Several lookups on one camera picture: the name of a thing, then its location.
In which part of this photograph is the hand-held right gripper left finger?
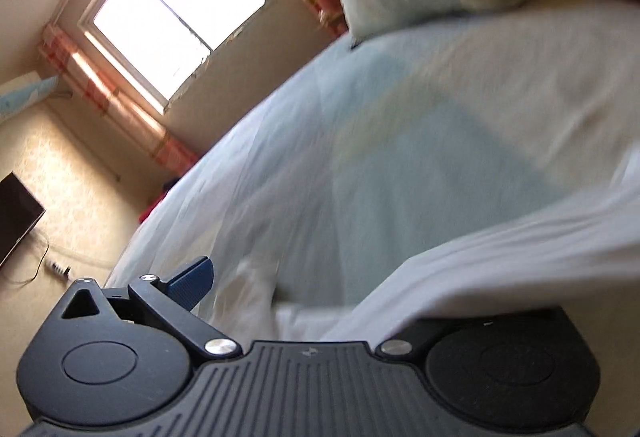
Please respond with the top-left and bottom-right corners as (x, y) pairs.
(50, 256), (244, 361)

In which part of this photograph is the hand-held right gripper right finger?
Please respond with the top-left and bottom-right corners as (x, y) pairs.
(376, 318), (442, 361)

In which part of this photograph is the white printed sweatshirt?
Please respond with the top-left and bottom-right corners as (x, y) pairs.
(235, 152), (640, 343)

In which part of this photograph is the patchwork floral bed sheet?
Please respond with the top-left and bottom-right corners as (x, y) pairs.
(102, 0), (640, 343)

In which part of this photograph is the light blue covered air conditioner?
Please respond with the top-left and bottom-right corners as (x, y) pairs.
(0, 72), (58, 120)

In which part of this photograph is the bright window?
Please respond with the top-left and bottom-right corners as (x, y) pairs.
(80, 0), (266, 113)

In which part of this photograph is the black wall television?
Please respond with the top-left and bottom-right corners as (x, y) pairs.
(0, 172), (47, 270)

